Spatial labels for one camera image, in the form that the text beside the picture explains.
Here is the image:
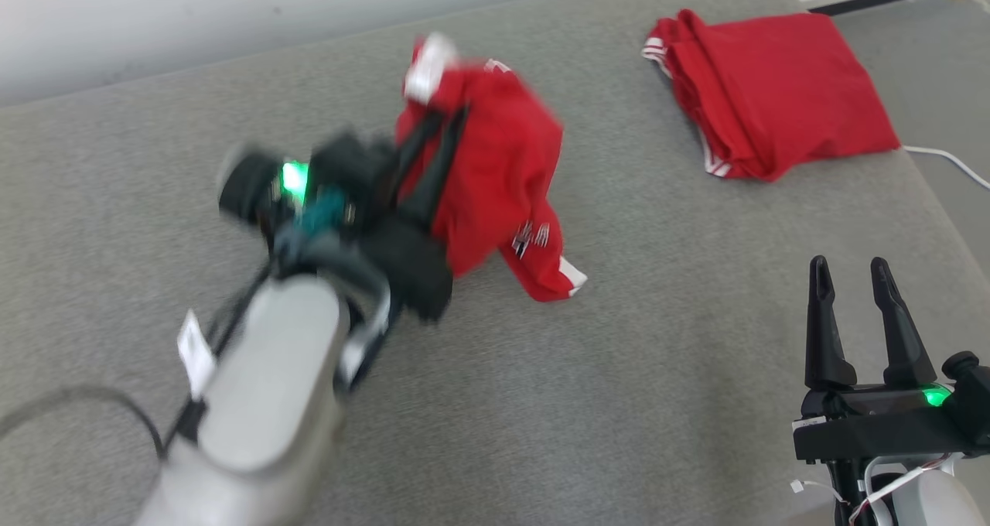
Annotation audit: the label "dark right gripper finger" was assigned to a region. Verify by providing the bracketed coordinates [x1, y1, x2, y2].
[870, 257, 939, 390]
[804, 255, 858, 391]

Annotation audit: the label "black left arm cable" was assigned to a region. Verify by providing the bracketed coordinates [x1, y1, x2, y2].
[0, 267, 273, 465]

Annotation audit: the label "red shorts with white trim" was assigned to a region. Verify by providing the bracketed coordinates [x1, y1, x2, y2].
[394, 33, 589, 303]

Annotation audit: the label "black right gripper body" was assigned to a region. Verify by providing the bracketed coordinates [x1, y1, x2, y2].
[793, 383, 990, 465]

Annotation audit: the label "white floor cable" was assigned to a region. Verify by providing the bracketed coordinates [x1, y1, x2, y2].
[901, 145, 990, 192]

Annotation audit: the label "red Bulls 23 jersey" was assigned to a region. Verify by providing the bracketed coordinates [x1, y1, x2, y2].
[642, 9, 903, 183]

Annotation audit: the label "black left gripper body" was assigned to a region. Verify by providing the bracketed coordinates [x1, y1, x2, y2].
[220, 131, 455, 323]

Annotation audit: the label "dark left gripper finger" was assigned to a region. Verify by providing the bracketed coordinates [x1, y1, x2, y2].
[422, 104, 469, 225]
[398, 108, 446, 199]

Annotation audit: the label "grey fabric sofa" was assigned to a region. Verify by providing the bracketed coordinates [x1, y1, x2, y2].
[0, 0, 990, 526]

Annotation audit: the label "thin right arm wire bundle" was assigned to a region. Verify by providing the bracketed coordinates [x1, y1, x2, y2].
[789, 453, 961, 526]

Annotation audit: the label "white paper cable tag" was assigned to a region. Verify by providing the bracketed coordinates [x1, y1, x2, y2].
[176, 309, 218, 400]

